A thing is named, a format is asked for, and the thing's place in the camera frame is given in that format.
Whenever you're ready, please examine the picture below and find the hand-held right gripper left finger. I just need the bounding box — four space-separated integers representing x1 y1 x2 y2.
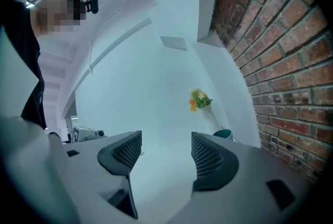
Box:
62 130 143 224

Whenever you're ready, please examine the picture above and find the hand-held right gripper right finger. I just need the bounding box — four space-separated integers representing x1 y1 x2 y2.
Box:
182 131 311 224

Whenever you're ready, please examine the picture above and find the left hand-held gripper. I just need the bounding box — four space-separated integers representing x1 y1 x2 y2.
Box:
70 125 108 144

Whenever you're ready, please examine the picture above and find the teal ceramic mug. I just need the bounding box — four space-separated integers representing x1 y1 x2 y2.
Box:
213 129 234 141

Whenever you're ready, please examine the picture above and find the yellow flower bunch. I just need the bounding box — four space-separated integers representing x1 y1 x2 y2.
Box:
189 88 213 112

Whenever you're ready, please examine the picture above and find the person's black clothing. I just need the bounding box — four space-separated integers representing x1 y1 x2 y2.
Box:
0 0 48 130

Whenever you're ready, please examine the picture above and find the person's head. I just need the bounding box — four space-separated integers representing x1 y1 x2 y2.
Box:
29 0 88 36

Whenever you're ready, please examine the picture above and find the grey wall panel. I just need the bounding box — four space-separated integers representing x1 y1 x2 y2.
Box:
159 36 188 51

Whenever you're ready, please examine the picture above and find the black head camera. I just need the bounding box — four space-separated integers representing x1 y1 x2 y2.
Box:
85 0 100 14

